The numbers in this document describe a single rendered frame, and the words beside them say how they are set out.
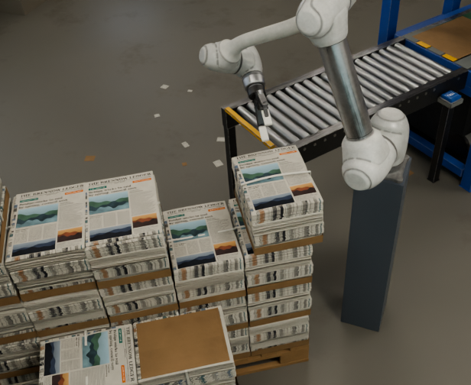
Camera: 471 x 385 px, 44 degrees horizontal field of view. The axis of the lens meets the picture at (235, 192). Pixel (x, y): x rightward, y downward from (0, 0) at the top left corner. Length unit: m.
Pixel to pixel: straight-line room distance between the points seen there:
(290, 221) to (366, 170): 0.35
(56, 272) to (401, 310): 1.84
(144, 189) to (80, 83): 3.08
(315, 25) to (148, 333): 1.36
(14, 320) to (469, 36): 3.08
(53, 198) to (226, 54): 0.89
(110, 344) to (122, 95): 2.96
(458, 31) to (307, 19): 2.24
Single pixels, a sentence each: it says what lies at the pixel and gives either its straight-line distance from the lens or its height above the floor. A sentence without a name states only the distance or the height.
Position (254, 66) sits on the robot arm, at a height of 1.37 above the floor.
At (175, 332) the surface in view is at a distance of 2.47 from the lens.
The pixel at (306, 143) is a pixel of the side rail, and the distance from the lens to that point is 2.99.
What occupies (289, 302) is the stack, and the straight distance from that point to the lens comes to 2.66.
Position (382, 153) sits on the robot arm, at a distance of 2.24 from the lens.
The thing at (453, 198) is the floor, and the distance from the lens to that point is 4.00.
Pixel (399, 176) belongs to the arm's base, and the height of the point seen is 1.02.
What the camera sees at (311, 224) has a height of 0.95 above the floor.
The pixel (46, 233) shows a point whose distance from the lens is 2.31.
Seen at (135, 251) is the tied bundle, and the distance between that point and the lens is 2.22.
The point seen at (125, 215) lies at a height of 1.07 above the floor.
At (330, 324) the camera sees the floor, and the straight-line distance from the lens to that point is 3.21.
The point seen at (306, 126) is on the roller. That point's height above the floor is 0.79.
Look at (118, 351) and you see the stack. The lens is 2.47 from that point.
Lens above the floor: 2.59
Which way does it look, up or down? 41 degrees down
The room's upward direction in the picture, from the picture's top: 4 degrees counter-clockwise
